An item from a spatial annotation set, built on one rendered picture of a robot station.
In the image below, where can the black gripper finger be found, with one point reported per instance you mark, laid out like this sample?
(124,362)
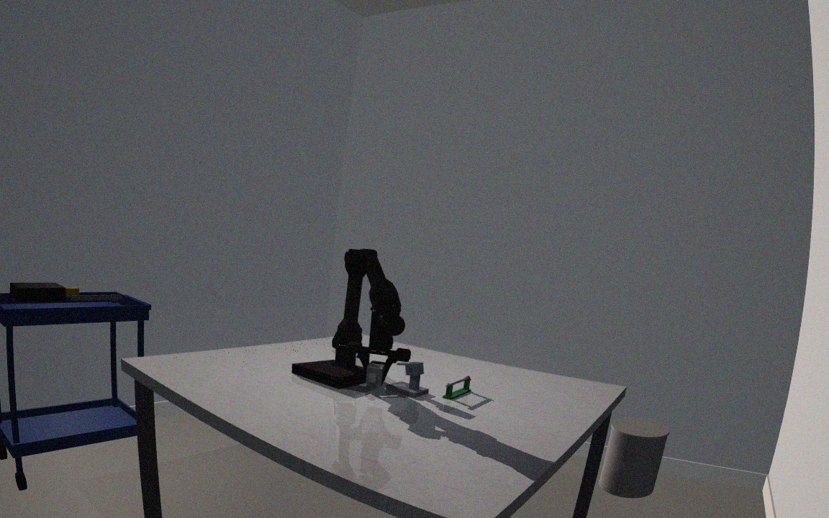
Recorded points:
(364,361)
(387,367)

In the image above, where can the white rod with red cap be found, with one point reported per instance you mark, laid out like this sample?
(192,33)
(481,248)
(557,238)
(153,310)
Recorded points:
(466,378)

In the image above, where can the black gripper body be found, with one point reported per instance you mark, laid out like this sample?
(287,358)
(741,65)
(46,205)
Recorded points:
(379,342)

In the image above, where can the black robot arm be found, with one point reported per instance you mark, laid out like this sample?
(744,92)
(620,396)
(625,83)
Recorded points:
(384,299)

